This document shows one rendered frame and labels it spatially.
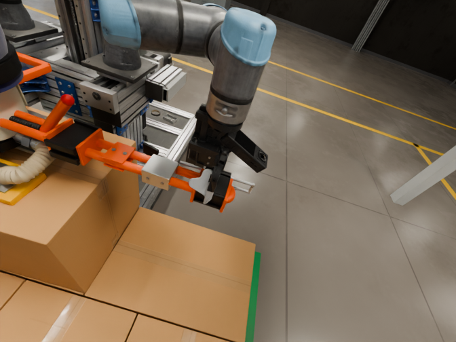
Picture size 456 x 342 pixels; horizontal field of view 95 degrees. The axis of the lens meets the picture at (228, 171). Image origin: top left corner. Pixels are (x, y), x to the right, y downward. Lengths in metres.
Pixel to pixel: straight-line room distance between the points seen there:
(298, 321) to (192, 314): 0.93
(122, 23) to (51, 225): 0.47
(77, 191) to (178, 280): 0.52
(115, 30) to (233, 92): 0.18
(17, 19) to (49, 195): 0.87
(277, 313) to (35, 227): 1.40
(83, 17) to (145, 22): 0.89
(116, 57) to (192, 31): 0.70
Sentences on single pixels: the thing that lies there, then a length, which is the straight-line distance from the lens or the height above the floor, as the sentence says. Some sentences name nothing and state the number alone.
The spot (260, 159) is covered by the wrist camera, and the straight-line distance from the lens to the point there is 0.43.
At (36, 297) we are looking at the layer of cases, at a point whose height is 0.54.
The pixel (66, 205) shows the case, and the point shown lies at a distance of 0.67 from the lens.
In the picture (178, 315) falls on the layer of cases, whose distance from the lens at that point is 0.94.
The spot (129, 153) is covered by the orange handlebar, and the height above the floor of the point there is 1.09.
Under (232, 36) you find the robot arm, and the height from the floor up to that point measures 1.40.
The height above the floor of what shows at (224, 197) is 1.10.
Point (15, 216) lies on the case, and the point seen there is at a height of 0.94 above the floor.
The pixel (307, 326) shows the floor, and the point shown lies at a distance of 1.75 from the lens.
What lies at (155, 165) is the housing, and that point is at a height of 1.09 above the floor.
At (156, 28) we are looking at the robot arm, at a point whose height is 1.38.
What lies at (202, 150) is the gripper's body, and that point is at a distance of 0.41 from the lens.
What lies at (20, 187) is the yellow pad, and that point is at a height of 0.96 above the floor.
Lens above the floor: 1.47
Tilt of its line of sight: 44 degrees down
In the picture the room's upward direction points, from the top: 21 degrees clockwise
